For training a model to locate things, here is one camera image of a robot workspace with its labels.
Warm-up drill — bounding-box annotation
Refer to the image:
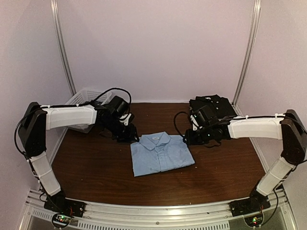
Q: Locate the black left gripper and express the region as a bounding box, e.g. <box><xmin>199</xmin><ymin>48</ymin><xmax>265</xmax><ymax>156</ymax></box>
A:
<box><xmin>102</xmin><ymin>118</ymin><xmax>140</xmax><ymax>144</ymax></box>

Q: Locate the light blue long sleeve shirt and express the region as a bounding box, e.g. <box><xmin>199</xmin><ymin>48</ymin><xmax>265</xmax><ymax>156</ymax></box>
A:
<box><xmin>130</xmin><ymin>132</ymin><xmax>195</xmax><ymax>177</ymax></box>

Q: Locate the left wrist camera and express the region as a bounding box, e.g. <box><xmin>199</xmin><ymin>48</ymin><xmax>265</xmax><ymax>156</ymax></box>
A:
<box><xmin>119</xmin><ymin>113</ymin><xmax>135</xmax><ymax>126</ymax></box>

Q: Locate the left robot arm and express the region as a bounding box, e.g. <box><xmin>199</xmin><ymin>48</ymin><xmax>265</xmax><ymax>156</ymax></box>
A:
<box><xmin>13</xmin><ymin>96</ymin><xmax>139</xmax><ymax>213</ymax></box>

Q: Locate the front aluminium rail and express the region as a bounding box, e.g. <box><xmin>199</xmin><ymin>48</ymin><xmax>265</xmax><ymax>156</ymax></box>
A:
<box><xmin>17</xmin><ymin>189</ymin><xmax>298</xmax><ymax>230</ymax></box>

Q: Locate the right aluminium frame post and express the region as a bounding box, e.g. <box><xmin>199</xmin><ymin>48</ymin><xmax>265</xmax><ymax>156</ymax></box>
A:
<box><xmin>232</xmin><ymin>0</ymin><xmax>261</xmax><ymax>108</ymax></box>

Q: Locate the right black camera cable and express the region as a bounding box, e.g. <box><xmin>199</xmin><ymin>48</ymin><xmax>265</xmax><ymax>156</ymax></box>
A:
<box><xmin>173</xmin><ymin>111</ymin><xmax>192</xmax><ymax>139</ymax></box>

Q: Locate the aluminium frame post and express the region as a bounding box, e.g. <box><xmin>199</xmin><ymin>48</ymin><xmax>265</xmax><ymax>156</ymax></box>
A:
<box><xmin>50</xmin><ymin>0</ymin><xmax>77</xmax><ymax>95</ymax></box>
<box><xmin>232</xmin><ymin>0</ymin><xmax>261</xmax><ymax>108</ymax></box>

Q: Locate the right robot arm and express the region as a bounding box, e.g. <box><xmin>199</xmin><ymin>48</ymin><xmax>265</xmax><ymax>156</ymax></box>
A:
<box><xmin>183</xmin><ymin>105</ymin><xmax>307</xmax><ymax>212</ymax></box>

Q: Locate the black folded polo shirt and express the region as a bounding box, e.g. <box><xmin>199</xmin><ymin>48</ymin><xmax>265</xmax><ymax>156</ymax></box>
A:
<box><xmin>189</xmin><ymin>94</ymin><xmax>237</xmax><ymax>119</ymax></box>

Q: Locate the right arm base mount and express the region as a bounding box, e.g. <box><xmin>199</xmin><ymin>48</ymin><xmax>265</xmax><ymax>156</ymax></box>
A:
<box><xmin>229</xmin><ymin>197</ymin><xmax>271</xmax><ymax>228</ymax></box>

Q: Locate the black camera cable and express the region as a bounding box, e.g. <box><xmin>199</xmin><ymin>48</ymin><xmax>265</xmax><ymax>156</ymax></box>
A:
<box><xmin>14</xmin><ymin>87</ymin><xmax>132</xmax><ymax>154</ymax></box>
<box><xmin>173</xmin><ymin>111</ymin><xmax>192</xmax><ymax>139</ymax></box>

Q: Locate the left aluminium frame post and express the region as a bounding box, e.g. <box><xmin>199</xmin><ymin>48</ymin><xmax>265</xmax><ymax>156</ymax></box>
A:
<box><xmin>50</xmin><ymin>0</ymin><xmax>77</xmax><ymax>95</ymax></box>

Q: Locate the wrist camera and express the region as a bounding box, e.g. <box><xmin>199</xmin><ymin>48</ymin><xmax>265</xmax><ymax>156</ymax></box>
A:
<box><xmin>119</xmin><ymin>113</ymin><xmax>135</xmax><ymax>126</ymax></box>
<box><xmin>190</xmin><ymin>115</ymin><xmax>202</xmax><ymax>131</ymax></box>

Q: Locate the white plastic mesh basket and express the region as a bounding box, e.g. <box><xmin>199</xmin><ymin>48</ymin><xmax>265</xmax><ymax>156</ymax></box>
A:
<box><xmin>64</xmin><ymin>89</ymin><xmax>113</xmax><ymax>134</ymax></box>

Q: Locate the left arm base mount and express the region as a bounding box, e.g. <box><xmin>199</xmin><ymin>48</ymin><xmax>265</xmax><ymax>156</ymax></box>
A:
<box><xmin>44</xmin><ymin>199</ymin><xmax>85</xmax><ymax>229</ymax></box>

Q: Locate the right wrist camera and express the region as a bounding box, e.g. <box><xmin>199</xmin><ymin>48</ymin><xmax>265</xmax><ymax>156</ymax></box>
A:
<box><xmin>190</xmin><ymin>115</ymin><xmax>202</xmax><ymax>131</ymax></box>

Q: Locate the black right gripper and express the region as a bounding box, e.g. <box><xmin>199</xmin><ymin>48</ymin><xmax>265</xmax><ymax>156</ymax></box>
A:
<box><xmin>183</xmin><ymin>126</ymin><xmax>213</xmax><ymax>146</ymax></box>

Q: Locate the left black camera cable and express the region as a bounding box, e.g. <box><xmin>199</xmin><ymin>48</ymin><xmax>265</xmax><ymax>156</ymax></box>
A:
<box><xmin>14</xmin><ymin>87</ymin><xmax>132</xmax><ymax>154</ymax></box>

